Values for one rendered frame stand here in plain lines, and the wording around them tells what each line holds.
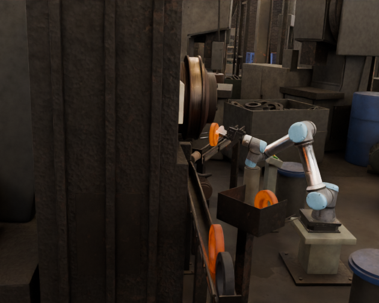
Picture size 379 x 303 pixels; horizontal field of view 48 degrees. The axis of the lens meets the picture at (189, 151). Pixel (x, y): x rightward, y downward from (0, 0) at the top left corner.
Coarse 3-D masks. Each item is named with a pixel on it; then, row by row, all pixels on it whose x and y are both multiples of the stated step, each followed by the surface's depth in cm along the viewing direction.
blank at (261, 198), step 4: (260, 192) 207; (264, 192) 204; (268, 192) 203; (272, 192) 203; (256, 196) 210; (260, 196) 207; (264, 196) 205; (268, 196) 202; (272, 196) 201; (256, 200) 210; (260, 200) 207; (264, 200) 206; (272, 200) 200; (276, 200) 200; (256, 204) 211; (260, 204) 208; (264, 204) 207; (260, 208) 208
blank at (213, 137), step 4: (212, 124) 282; (216, 124) 283; (212, 128) 280; (216, 128) 284; (212, 132) 279; (212, 136) 279; (216, 136) 289; (212, 140) 280; (216, 140) 286; (212, 144) 283; (216, 144) 288
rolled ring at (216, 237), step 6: (210, 228) 170; (216, 228) 161; (210, 234) 169; (216, 234) 158; (222, 234) 159; (210, 240) 170; (216, 240) 157; (222, 240) 157; (210, 246) 171; (216, 246) 156; (222, 246) 156; (210, 252) 170; (216, 252) 156; (210, 258) 169; (216, 258) 156; (210, 264) 168
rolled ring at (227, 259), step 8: (224, 256) 145; (216, 264) 155; (224, 264) 141; (232, 264) 142; (216, 272) 154; (224, 272) 140; (232, 272) 140; (216, 280) 154; (224, 280) 139; (232, 280) 139; (216, 288) 154; (224, 288) 139; (232, 288) 139
